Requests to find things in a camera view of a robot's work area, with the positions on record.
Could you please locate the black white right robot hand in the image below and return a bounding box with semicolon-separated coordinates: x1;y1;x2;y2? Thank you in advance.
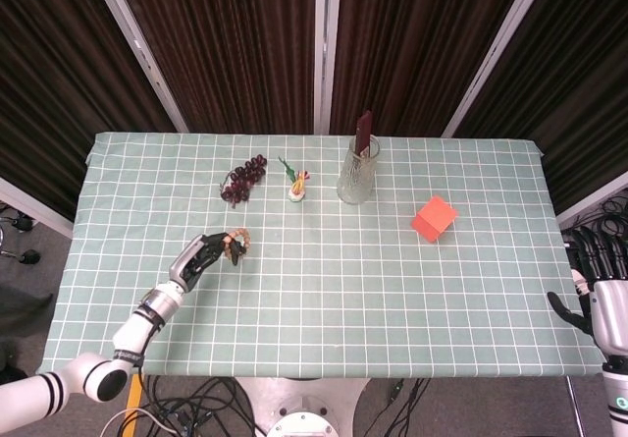
547;225;628;360

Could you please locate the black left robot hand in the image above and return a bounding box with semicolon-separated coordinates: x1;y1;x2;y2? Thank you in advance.
168;232;248;294

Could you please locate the wooden bead bracelet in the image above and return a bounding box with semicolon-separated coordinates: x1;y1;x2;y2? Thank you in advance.
223;228;251;261

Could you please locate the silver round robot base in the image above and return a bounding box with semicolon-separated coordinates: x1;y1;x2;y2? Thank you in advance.
235;376;372;437

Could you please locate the purple grape bunch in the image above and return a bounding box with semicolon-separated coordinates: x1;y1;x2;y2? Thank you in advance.
219;154;269;208

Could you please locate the metal table leg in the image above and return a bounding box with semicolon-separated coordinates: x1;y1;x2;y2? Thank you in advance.
565;375;589;437

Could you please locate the colourful feather shuttlecock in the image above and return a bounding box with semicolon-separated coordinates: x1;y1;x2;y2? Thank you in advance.
278;155;312;202

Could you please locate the yellow floor tape strip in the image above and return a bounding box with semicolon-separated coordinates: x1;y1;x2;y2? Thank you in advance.
125;376;143;437

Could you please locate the green checked tablecloth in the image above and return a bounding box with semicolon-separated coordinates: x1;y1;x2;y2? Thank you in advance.
36;132;607;379

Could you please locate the black wheeled stand base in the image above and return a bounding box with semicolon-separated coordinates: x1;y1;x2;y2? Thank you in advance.
0;203;43;266

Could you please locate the textured clear glass vase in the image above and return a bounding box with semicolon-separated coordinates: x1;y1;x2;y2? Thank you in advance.
336;134;382;206

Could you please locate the orange-red cube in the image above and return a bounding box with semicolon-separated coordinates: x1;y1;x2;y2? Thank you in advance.
410;195;460;246

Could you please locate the dark brown curtain panel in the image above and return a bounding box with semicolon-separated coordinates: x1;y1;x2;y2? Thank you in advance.
110;0;318;135
329;0;534;137
453;0;628;212
0;0;178;222

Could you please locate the dark red flat stick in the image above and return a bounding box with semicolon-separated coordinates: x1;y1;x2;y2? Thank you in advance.
355;110;374;156

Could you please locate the black floor cable bundle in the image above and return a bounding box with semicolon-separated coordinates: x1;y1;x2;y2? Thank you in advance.
563;194;628;245
370;377;436;437
139;375;261;437

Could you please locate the white low frame rail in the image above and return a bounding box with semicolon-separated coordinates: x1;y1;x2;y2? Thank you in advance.
0;176;76;241
556;170;628;231

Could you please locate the white floor cable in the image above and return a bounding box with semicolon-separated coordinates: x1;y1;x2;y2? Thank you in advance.
100;407;173;437

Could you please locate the white frame post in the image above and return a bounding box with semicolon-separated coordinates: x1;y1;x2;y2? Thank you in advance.
85;0;191;134
440;0;550;138
313;0;343;135

